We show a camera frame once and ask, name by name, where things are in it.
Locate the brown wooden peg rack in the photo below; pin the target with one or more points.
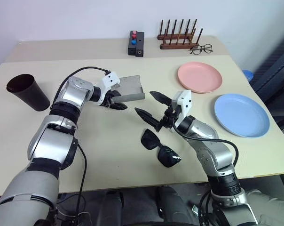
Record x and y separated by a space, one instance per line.
177 44

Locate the pink plate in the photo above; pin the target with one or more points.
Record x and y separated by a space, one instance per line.
199 76

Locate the gray open glasses case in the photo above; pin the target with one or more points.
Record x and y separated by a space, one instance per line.
131 87

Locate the black box with round socket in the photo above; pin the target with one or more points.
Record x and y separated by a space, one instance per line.
140 44

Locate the black box with coloured buttons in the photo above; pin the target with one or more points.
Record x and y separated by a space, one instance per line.
132 48

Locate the black-framed clear glasses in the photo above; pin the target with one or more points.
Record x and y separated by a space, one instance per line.
204 46

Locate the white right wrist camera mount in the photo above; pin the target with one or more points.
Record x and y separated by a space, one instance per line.
183 101

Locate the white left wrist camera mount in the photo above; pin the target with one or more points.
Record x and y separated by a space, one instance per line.
110 80

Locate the dark rounded robot leg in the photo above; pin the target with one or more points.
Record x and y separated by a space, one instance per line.
112 207
171 204

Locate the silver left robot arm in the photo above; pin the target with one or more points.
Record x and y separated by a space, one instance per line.
53 147

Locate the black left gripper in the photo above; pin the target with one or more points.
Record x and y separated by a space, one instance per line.
108 99

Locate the black sunglasses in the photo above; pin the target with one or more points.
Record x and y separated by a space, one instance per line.
165 154

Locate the blue plate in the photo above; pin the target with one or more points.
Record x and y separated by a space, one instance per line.
240 115

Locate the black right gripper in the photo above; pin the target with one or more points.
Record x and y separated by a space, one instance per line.
168 117

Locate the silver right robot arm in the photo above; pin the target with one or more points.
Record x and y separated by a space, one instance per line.
212 150

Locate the dark brown plastic cup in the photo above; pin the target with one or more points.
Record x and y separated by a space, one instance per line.
32 95

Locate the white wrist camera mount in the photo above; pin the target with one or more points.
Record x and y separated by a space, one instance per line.
110 80
183 101

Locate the gray fabric bundle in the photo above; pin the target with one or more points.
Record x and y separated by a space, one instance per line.
271 209

